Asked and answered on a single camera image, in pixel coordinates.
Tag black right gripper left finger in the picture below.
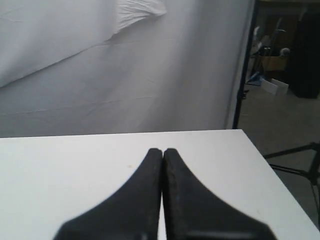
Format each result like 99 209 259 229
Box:
54 148 163 240

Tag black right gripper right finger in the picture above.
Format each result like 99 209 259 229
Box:
162 148 276 240

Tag black tripod stand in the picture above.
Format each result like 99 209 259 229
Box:
263 141 320 213

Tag black backdrop stand pole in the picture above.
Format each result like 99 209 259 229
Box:
231 0 259 129

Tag white flat boxes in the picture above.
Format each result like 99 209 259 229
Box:
260 78 289 96

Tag grey backdrop cloth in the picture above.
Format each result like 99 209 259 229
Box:
0 0 257 138

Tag cardboard box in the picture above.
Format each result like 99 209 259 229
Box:
260 56 289 72

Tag tall black object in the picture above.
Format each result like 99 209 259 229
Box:
290 12 320 99

